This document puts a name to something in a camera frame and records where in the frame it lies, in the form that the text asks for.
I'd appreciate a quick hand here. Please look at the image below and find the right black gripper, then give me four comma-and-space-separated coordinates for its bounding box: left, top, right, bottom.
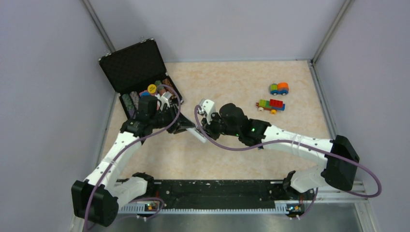
200, 110, 240, 141

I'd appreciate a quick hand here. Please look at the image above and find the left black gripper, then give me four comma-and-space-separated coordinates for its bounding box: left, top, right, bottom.
150, 103, 196, 134

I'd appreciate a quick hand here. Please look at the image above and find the white remote control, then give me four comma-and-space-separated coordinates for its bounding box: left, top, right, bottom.
188, 128, 208, 143

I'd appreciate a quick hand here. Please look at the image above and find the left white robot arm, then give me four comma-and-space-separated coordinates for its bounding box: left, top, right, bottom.
71, 94, 185, 232

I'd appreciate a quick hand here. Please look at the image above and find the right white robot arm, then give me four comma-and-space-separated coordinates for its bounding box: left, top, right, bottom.
197, 100, 360, 199

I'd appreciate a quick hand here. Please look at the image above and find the yellow poker chip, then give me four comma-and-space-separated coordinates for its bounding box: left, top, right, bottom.
147, 84, 157, 95

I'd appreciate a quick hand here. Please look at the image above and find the lego brick truck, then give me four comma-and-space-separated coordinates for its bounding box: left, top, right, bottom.
255, 99, 286, 114

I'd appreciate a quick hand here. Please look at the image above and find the black poker chip case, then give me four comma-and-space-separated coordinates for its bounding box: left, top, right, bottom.
98, 38, 184, 118

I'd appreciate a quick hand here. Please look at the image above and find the orange blue toy car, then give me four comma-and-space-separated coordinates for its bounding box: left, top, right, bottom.
269, 82, 289, 96

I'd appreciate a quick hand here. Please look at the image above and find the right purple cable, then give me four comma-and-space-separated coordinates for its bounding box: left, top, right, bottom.
194, 105, 382, 218

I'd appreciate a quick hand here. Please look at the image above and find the purple cable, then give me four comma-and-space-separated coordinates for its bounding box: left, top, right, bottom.
82, 84, 182, 232
194, 105, 382, 218

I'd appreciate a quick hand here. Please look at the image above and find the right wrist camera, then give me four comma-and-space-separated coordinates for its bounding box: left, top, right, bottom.
197, 99, 216, 125

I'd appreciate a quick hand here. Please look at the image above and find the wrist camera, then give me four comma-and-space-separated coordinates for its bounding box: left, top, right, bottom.
197, 99, 216, 125
155, 91, 172, 110

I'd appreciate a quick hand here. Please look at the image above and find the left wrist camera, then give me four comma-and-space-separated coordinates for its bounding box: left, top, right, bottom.
155, 91, 172, 110

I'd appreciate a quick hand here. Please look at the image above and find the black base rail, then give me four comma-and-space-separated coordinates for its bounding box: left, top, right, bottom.
125, 179, 316, 212

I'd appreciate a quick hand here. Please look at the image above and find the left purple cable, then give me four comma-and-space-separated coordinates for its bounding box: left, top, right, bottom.
82, 84, 182, 232

